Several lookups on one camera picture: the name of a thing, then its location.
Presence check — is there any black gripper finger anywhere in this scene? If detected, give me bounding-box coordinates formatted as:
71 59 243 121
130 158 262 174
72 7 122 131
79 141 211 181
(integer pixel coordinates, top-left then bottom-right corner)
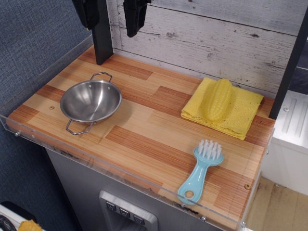
123 0 151 38
72 0 99 30

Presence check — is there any steel kadai with handles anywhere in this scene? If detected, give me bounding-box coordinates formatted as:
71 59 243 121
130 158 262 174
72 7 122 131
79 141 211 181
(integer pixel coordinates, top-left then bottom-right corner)
60 72 122 135

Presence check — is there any folded yellow cloth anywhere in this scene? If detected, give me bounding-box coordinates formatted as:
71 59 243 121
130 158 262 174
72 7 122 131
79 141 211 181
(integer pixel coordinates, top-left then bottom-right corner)
180 78 263 140

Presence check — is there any yellow plastic corn cob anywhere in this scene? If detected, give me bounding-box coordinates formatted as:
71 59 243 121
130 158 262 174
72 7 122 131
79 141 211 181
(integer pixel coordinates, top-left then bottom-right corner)
205 79 232 121

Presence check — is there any light blue scrub brush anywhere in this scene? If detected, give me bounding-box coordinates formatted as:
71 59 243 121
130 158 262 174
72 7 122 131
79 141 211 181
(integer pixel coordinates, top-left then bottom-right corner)
178 140 224 205

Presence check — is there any grey toy fridge cabinet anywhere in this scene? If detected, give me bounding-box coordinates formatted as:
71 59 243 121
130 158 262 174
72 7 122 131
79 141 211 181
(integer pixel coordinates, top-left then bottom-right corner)
47 150 219 231

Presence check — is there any silver dispenser button panel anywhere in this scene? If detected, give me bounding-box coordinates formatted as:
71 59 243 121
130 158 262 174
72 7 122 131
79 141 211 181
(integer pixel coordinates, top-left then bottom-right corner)
99 190 158 231

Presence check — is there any white toy sink counter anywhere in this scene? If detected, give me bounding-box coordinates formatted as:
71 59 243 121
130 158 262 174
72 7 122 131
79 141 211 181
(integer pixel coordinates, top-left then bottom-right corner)
260 90 308 196

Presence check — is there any yellow object bottom corner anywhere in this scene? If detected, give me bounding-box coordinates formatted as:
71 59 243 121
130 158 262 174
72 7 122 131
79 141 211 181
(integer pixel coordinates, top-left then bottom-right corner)
18 220 42 231

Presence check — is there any black left vertical post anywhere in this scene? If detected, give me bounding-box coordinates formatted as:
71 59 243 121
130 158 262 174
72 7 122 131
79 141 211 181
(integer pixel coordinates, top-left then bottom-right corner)
92 0 113 65

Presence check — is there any black vertical post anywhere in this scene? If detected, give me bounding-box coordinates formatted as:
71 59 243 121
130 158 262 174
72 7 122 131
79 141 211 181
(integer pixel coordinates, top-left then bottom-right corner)
269 9 308 119
92 0 113 65

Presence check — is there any clear acrylic guard rail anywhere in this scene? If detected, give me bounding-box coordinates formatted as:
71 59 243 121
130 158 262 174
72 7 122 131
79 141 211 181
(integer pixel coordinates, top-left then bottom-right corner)
4 46 274 231

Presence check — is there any black right vertical post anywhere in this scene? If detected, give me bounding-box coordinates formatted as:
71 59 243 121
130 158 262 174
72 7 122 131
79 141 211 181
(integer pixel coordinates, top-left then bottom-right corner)
269 9 308 119

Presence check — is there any black corrugated hose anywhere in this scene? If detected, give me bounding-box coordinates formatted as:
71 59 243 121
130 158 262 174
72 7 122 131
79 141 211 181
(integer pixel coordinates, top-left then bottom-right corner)
0 215 15 231

